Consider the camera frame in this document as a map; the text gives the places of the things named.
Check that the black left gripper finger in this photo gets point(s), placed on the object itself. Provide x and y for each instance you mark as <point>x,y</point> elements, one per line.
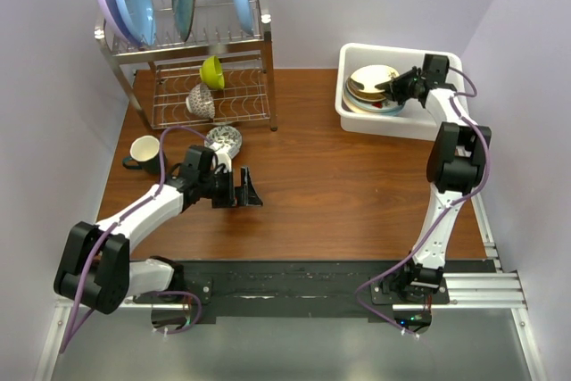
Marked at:
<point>223,192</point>
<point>247,195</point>

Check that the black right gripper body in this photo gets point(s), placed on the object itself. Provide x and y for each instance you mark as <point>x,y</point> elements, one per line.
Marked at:
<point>419,77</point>

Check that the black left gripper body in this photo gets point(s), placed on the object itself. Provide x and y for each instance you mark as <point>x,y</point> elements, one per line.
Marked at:
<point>206,181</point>

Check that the white floral bottom plate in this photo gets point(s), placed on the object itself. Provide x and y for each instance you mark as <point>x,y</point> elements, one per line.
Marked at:
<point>383,107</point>

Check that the white crackle floral plate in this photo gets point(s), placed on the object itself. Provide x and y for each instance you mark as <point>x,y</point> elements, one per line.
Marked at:
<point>373,79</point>

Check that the cream and teal plate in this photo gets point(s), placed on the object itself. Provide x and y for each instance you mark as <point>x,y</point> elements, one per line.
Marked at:
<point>356,110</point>

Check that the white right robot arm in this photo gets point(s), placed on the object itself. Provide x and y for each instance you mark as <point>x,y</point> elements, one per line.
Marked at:
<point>456,170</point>

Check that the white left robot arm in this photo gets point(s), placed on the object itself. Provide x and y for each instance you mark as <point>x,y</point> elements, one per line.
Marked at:
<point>95,267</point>

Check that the white plastic bin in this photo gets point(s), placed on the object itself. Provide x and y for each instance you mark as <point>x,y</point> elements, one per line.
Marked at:
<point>413,121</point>

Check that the black floral patterned bowl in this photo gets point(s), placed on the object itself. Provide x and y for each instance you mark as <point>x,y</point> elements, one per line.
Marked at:
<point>226,138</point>

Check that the dark green mug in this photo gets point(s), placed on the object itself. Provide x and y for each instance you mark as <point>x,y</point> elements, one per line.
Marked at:
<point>145,154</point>

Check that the red patterned white bowl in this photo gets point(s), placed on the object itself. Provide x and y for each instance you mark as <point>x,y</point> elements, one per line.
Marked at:
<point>200,103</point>

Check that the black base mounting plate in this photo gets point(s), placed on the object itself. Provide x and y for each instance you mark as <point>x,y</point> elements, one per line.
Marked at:
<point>305,289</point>

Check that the lime green bowl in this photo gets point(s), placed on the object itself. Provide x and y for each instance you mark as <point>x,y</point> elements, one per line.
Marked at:
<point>211,73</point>

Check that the steel dish rack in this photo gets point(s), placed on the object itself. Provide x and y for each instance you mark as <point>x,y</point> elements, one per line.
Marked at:
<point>157,79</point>

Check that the light blue plate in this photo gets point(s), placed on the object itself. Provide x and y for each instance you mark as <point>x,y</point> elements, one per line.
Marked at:
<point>138,17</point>

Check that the purple plate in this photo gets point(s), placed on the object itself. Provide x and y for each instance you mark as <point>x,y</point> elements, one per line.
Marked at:
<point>105,2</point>

